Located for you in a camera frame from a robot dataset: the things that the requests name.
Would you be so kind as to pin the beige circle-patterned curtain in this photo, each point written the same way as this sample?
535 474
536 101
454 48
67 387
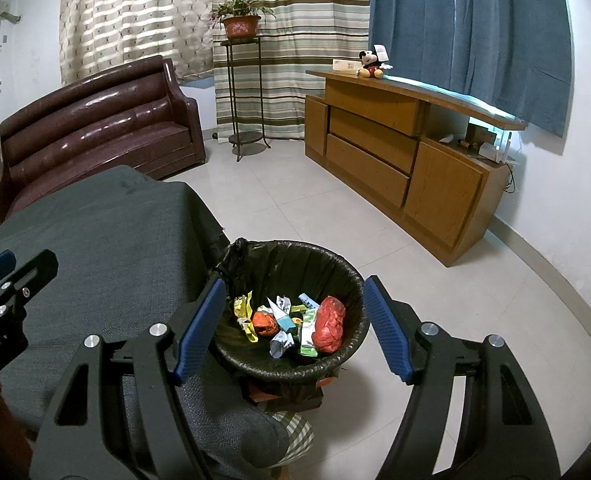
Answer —
135 10

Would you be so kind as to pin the small white object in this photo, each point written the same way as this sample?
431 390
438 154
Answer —
447 138

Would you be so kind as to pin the teal small packet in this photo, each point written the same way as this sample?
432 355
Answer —
290 326

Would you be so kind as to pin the wooden cabinet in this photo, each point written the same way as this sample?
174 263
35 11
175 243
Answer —
370 160

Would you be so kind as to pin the potted plant in red pot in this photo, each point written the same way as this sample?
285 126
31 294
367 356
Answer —
240 27

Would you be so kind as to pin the waste bin with black liner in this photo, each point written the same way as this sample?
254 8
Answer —
285 270

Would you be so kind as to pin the red plastic bag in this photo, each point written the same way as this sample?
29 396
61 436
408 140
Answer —
329 325

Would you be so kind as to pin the white air conditioner pipe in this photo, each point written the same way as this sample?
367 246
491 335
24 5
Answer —
0 55

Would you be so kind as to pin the white router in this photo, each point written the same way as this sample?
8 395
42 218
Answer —
493 152

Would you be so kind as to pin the black metal plant stand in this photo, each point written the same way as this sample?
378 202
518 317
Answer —
245 139

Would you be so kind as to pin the dark brown leather sofa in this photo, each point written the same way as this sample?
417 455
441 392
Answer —
100 125

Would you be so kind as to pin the white printed leaflet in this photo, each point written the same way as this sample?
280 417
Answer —
278 310

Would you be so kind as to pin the blue curtain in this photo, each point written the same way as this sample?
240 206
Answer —
475 25

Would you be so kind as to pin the white paper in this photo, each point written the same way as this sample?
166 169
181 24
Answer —
282 346

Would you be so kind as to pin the white and green wrapper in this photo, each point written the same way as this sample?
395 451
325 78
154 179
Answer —
309 335

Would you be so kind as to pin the striped curtain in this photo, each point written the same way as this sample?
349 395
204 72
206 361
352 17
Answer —
300 35

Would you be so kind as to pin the small brown box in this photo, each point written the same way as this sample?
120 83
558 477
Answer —
478 135

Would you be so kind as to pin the light blue paper carton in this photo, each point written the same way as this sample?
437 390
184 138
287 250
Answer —
309 301

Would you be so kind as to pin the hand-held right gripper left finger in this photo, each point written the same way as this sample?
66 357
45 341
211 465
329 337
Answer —
200 330

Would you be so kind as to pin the flat white box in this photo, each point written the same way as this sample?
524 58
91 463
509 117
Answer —
346 65

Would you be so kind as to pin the green checkered cloth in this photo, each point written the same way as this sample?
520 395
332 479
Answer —
295 435

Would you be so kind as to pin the yellow snack wrapper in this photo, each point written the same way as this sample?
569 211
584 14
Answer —
243 310

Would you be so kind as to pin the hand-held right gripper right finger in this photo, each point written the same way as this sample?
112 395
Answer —
388 330

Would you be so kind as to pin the orange plastic bag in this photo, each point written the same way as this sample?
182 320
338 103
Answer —
265 324

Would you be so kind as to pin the mouse plush toy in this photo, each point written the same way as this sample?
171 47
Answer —
370 60

